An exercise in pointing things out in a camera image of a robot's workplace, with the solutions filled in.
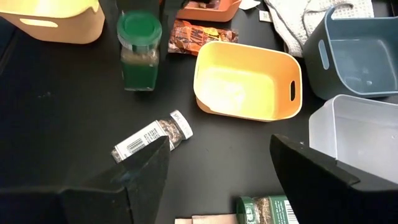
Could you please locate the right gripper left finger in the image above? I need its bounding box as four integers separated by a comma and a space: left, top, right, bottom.
58, 136, 172, 224

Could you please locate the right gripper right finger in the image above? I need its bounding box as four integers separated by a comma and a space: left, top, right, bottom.
269, 133, 398, 224

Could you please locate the white label spice jar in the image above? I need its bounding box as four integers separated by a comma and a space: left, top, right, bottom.
111, 109, 194, 164

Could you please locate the green label spice jar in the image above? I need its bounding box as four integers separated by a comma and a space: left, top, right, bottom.
235, 195, 299, 224

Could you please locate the small yellow plastic bin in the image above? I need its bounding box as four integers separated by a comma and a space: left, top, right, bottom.
193, 40, 303, 123

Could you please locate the orange snack packet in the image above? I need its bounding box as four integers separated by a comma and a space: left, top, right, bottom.
167, 19, 239, 57

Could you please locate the translucent white plastic bin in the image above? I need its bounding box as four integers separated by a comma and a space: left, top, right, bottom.
308, 94, 398, 184

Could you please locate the beige cloth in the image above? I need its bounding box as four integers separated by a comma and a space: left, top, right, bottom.
174, 213, 240, 224

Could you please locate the green lid spice jar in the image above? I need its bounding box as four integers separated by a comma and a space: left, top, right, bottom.
116, 9, 163, 92

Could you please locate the teal plastic bin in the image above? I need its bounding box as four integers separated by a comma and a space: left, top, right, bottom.
302, 5, 398, 101

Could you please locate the large yellow plastic bin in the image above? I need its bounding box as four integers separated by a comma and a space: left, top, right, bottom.
0, 0, 106, 45

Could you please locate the white waffle cloth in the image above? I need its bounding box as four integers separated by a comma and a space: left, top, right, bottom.
263, 0, 376, 58

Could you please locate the coral plastic bin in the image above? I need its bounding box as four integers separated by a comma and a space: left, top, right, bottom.
175, 0, 243, 23

